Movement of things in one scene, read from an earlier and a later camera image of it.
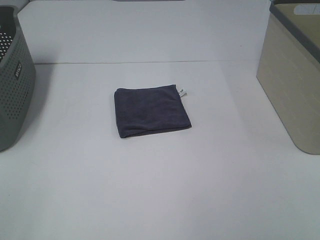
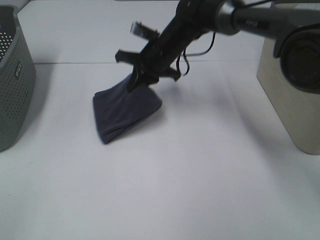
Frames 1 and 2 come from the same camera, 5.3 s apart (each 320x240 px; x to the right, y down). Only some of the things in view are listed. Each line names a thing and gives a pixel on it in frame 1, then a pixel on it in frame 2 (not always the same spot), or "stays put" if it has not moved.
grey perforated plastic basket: [18, 76] stays put
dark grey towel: [147, 110] → [118, 110]
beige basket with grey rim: [289, 68] stays put
